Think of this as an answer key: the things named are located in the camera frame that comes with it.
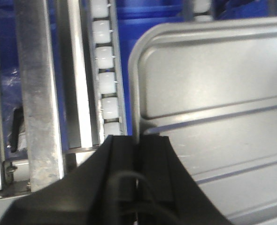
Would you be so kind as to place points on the left steel divider rail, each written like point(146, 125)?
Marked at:
point(40, 107)

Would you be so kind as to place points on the left centre roller track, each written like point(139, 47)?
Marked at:
point(103, 38)

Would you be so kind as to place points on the blue bin lower centre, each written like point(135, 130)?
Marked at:
point(135, 17)

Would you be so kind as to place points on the middle roller track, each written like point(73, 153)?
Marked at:
point(198, 10)

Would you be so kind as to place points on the blue bin lower left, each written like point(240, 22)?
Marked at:
point(11, 91)

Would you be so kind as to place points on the small silver metal tray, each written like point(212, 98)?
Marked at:
point(211, 88)

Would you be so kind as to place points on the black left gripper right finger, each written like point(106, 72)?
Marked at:
point(173, 186)

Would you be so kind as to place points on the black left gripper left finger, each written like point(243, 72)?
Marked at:
point(78, 198)

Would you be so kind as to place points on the blue bin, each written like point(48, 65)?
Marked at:
point(135, 17)
point(11, 91)

